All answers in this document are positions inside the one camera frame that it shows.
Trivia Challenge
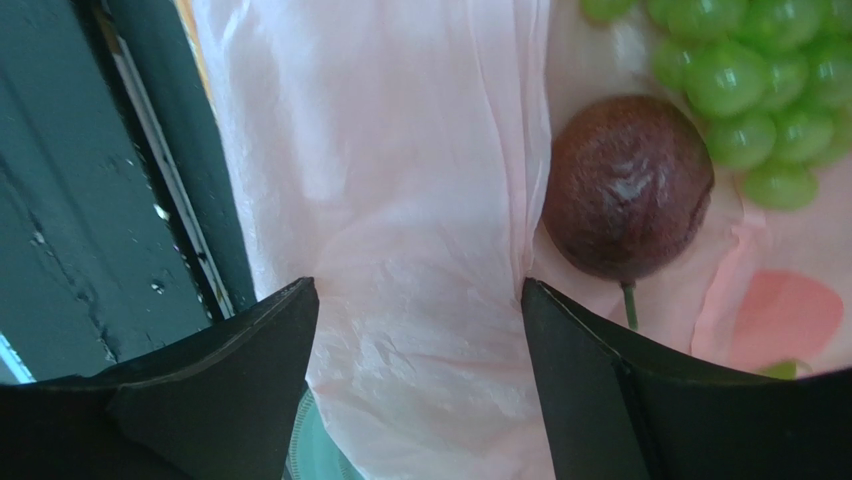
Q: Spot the red fake fruit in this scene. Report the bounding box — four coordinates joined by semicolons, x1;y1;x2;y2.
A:
542;94;715;330

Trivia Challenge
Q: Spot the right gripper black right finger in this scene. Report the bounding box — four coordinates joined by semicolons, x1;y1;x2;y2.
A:
522;278;851;480

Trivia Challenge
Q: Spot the grey round plate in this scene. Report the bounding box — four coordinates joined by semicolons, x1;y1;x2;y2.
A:
282;389;363;480

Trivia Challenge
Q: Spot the green fake grape bunch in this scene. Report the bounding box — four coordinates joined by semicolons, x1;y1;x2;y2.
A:
578;0;852;213

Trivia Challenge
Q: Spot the pink translucent plastic bag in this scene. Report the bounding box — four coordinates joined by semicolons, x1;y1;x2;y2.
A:
190;1;851;479

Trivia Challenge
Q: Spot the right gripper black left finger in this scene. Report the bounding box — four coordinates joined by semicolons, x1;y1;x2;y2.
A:
1;277;319;479

